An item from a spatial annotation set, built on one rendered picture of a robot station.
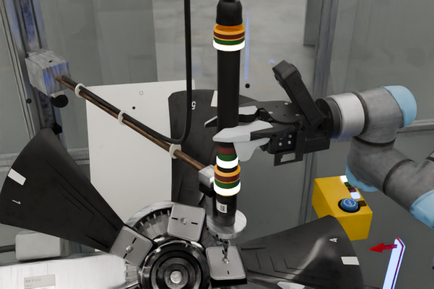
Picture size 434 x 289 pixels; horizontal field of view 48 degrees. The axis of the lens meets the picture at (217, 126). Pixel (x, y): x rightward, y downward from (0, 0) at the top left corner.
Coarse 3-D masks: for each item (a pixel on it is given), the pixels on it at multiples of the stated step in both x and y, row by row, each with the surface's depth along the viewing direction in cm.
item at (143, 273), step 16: (160, 240) 95; (176, 240) 89; (160, 256) 85; (176, 256) 85; (192, 256) 85; (144, 272) 83; (160, 272) 84; (192, 272) 85; (208, 272) 85; (144, 288) 83; (160, 288) 83; (176, 288) 85; (192, 288) 85; (208, 288) 85
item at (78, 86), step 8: (184, 0) 72; (184, 8) 73; (184, 16) 74; (72, 80) 112; (80, 88) 109; (80, 96) 111; (96, 96) 106; (104, 104) 103; (120, 112) 99; (120, 120) 100; (136, 120) 97; (144, 128) 95; (160, 136) 92; (184, 136) 85; (176, 144) 90
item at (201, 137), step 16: (176, 96) 100; (192, 96) 98; (208, 96) 96; (240, 96) 94; (176, 112) 99; (192, 112) 97; (208, 112) 95; (176, 128) 99; (192, 128) 96; (208, 128) 94; (192, 144) 95; (208, 144) 93; (176, 160) 97; (208, 160) 92; (176, 176) 96; (192, 176) 93; (176, 192) 95; (192, 192) 92
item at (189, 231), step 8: (176, 208) 95; (184, 208) 93; (192, 208) 92; (200, 208) 90; (176, 216) 94; (184, 216) 93; (192, 216) 91; (200, 216) 90; (176, 224) 93; (184, 224) 92; (192, 224) 91; (200, 224) 89; (168, 232) 94; (176, 232) 93; (184, 232) 92; (192, 232) 90; (200, 232) 89; (192, 240) 89
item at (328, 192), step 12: (324, 180) 132; (336, 180) 132; (324, 192) 128; (336, 192) 128; (348, 192) 128; (324, 204) 127; (336, 204) 124; (336, 216) 120; (348, 216) 120; (360, 216) 121; (348, 228) 123; (360, 228) 123
